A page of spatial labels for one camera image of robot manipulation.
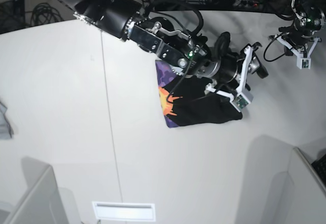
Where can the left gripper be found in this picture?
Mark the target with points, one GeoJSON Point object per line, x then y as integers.
{"type": "Point", "coordinates": [298, 34]}

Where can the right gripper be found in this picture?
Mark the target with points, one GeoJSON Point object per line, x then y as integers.
{"type": "Point", "coordinates": [224, 64]}

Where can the black T-shirt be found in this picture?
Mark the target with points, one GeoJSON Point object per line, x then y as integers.
{"type": "Point", "coordinates": [186, 104]}

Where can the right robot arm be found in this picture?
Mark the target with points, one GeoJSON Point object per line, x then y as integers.
{"type": "Point", "coordinates": [186, 50]}

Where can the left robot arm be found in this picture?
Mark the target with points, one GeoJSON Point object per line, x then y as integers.
{"type": "Point", "coordinates": [305, 10]}

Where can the white power strip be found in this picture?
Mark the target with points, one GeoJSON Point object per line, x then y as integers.
{"type": "Point", "coordinates": [237, 1]}

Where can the black keyboard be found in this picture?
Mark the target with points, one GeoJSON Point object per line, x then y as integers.
{"type": "Point", "coordinates": [320, 168]}

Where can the right white partition panel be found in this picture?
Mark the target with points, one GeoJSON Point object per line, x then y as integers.
{"type": "Point", "coordinates": [296, 195]}

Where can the white partition panel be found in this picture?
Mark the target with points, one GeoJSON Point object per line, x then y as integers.
{"type": "Point", "coordinates": [41, 203]}
{"type": "Point", "coordinates": [296, 195]}

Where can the left white partition panel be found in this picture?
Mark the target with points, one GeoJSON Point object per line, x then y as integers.
{"type": "Point", "coordinates": [41, 203]}

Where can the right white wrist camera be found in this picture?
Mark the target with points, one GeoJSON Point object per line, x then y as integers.
{"type": "Point", "coordinates": [236, 92]}

